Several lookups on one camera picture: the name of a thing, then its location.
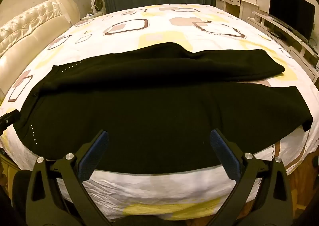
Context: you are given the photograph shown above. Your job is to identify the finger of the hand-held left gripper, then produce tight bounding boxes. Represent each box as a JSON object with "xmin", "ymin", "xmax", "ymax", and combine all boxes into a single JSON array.
[{"xmin": 0, "ymin": 110, "xmax": 22, "ymax": 132}]

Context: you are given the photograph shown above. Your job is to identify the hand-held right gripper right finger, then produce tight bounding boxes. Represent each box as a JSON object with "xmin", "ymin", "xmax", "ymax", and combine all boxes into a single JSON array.
[{"xmin": 210, "ymin": 128, "xmax": 294, "ymax": 226}]

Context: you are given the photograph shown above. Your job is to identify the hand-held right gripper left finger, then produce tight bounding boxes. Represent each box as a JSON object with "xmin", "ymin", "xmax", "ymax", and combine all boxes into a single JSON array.
[{"xmin": 26, "ymin": 130, "xmax": 112, "ymax": 226}]

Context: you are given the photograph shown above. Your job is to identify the black pants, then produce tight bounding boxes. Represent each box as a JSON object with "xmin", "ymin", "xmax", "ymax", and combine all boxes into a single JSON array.
[{"xmin": 13, "ymin": 42, "xmax": 313, "ymax": 174}]

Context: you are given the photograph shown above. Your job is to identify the cream tufted headboard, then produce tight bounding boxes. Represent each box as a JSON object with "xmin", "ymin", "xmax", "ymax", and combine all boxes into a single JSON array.
[{"xmin": 0, "ymin": 0, "xmax": 81, "ymax": 103}]

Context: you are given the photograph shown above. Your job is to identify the white television stand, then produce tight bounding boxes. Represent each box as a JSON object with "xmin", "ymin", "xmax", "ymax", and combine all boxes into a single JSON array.
[{"xmin": 247, "ymin": 10, "xmax": 319, "ymax": 77}]

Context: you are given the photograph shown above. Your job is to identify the bed with patterned sheet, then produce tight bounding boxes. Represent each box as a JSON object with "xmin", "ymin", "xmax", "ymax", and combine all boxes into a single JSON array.
[{"xmin": 0, "ymin": 4, "xmax": 319, "ymax": 224}]

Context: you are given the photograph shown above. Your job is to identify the small white fan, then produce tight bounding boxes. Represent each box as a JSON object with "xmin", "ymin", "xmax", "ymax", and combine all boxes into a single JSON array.
[{"xmin": 90, "ymin": 0, "xmax": 106, "ymax": 15}]

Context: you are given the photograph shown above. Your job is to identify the white dressing table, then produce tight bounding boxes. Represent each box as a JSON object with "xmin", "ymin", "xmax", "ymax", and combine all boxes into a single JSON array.
[{"xmin": 215, "ymin": 0, "xmax": 257, "ymax": 20}]

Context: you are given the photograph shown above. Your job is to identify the black flat television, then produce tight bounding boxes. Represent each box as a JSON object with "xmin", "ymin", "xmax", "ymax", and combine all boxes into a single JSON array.
[{"xmin": 268, "ymin": 0, "xmax": 316, "ymax": 42}]

